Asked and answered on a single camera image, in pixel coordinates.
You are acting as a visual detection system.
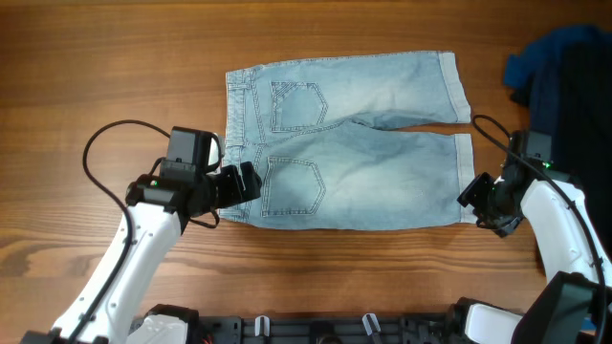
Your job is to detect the light blue denim shorts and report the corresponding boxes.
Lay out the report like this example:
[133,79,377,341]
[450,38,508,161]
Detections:
[221,51,475,230]

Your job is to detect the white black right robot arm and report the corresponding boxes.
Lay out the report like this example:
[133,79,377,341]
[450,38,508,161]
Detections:
[458,173,611,343]

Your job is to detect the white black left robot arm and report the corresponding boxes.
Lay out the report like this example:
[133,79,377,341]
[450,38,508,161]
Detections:
[22,162,262,344]

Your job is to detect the dark blue shirt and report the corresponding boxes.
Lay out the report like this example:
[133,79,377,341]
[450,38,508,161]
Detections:
[503,25,611,245]

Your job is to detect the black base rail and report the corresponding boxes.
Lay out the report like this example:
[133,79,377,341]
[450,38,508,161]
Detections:
[128,312,460,344]

